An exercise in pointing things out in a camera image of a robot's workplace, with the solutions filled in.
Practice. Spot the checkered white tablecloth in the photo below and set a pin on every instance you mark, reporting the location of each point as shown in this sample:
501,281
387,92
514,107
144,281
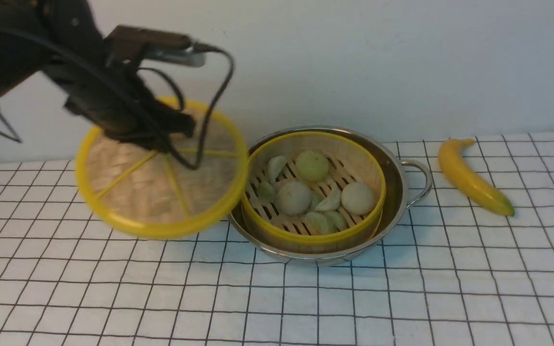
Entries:
449,274

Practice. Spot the yellow banana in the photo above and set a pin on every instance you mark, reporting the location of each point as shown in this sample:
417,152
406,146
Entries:
458,173

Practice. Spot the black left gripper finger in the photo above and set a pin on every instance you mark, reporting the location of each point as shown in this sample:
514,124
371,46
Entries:
148,142

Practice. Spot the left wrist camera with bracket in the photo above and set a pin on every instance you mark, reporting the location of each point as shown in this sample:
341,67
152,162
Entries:
136,44

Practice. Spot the woven bamboo steamer lid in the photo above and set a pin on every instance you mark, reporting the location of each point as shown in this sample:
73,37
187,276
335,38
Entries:
148,194

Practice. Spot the pale round bun left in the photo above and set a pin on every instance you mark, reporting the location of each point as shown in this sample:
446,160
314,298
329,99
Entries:
293,198

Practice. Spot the pale round bun right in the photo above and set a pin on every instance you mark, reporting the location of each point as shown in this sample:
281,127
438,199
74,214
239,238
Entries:
358,198

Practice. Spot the green dumpling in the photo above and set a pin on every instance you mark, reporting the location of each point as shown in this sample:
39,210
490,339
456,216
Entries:
266,192
337,220
318,223

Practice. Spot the white dumpling top left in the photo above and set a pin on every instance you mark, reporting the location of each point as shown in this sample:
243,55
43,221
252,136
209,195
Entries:
275,167

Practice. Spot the bamboo steamer basket yellow rim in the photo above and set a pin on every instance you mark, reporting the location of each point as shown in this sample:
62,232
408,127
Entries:
349,162

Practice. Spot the green dumpling bottom right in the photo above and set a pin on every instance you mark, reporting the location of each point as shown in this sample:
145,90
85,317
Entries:
337,220

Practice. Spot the white dumpling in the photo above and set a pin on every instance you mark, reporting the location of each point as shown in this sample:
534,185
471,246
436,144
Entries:
275,167
331,203

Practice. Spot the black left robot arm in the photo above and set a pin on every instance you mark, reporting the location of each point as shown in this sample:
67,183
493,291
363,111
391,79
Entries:
33,31

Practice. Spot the green dumpling bottom left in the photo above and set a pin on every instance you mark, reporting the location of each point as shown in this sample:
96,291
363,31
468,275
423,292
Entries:
318,223

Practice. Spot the white dumpling centre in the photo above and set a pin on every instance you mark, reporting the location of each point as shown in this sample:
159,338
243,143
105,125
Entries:
331,203

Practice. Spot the stainless steel two-handled pot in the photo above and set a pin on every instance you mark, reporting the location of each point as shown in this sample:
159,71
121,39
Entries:
394,207

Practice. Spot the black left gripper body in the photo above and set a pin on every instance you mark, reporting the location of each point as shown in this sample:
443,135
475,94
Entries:
116,100

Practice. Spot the pale round bun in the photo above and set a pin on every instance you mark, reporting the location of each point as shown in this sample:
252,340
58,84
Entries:
358,198
293,198

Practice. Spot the green round bun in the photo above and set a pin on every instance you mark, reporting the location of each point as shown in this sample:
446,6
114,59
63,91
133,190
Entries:
312,166

